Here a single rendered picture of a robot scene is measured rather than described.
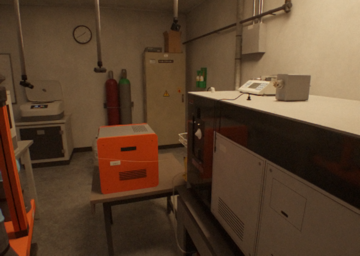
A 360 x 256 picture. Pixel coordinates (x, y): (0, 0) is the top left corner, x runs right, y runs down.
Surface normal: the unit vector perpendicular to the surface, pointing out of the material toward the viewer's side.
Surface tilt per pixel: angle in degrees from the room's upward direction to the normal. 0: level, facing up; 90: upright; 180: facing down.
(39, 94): 105
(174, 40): 90
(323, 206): 90
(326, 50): 90
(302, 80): 90
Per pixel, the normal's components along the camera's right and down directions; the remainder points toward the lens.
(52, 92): 0.30, 0.45
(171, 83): 0.32, 0.20
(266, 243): -0.95, 0.07
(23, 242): 0.00, -0.98
